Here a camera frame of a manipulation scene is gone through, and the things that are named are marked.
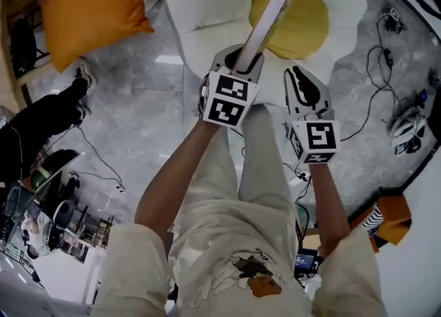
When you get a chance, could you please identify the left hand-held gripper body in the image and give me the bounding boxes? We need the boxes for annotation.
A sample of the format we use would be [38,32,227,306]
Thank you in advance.
[201,67,260,127]

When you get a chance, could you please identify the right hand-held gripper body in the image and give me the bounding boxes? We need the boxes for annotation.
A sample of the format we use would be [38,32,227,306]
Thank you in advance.
[283,106,342,165]

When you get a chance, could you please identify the yellow book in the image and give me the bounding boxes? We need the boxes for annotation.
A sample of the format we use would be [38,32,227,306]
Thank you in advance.
[236,0,295,72]

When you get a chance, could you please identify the person's left forearm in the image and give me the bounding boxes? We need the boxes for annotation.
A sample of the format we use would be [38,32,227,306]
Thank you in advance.
[134,117,227,232]

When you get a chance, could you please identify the person's right forearm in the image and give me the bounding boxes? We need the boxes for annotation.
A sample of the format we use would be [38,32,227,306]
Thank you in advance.
[308,162,351,258]

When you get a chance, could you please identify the person's left hand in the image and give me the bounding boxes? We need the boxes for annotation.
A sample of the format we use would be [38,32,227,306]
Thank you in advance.
[197,73,210,119]

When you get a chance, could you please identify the person's beige trousers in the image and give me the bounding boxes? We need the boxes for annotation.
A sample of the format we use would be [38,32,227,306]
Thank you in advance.
[178,101,297,234]

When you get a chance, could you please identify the white and black helmet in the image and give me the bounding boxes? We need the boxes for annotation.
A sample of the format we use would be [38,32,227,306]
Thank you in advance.
[391,105,429,156]

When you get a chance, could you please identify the striped cloth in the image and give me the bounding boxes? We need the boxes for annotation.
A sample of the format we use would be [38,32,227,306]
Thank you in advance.
[361,205,385,237]

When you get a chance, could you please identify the orange storage box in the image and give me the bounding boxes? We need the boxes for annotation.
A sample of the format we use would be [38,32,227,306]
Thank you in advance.
[347,194,413,253]

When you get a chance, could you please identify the black screen device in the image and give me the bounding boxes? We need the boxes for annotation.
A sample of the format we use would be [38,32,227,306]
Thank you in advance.
[294,248,323,274]

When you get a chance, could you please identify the orange cushion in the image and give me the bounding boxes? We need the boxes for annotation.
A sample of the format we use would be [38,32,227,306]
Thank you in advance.
[39,0,155,74]

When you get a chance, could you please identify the person's cream printed T-shirt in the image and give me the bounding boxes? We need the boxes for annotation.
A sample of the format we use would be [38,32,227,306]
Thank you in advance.
[91,201,389,317]

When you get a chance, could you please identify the black and green seat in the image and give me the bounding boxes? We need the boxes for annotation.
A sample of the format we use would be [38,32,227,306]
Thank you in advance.
[30,148,81,190]

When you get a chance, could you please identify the black round stool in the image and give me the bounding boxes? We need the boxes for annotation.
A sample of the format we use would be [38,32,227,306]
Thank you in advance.
[51,200,77,238]

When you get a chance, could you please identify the black adapter cable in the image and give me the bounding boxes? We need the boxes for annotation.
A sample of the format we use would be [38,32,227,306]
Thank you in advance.
[344,15,402,141]

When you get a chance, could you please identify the black floor cable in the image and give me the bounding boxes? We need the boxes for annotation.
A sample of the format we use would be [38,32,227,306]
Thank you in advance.
[74,125,125,192]

